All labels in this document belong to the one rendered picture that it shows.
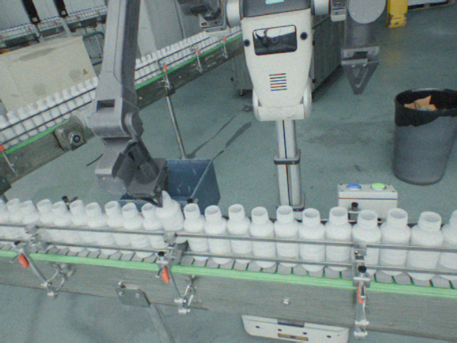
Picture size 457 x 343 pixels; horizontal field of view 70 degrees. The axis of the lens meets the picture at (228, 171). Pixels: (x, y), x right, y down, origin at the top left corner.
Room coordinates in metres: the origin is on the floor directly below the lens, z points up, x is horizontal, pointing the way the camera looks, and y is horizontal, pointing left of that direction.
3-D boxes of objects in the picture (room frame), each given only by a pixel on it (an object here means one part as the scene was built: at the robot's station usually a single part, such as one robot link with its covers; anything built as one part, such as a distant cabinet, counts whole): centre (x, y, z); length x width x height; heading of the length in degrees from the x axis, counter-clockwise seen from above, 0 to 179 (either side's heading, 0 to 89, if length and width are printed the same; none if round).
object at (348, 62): (0.66, -0.30, 1.43); 0.07 x 0.07 x 0.09; 70
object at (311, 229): (0.56, -0.16, 1.08); 0.06 x 0.06 x 0.17
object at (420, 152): (2.09, -1.50, 0.32); 0.45 x 0.45 x 0.64
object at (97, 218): (0.76, 0.39, 1.08); 0.06 x 0.06 x 0.17
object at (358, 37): (0.67, -0.31, 1.51); 0.10 x 0.07 x 0.07; 160
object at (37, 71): (4.64, 2.17, 0.59); 1.10 x 0.62 x 1.18; 142
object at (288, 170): (1.22, -0.26, 0.74); 0.11 x 0.11 x 0.40; 70
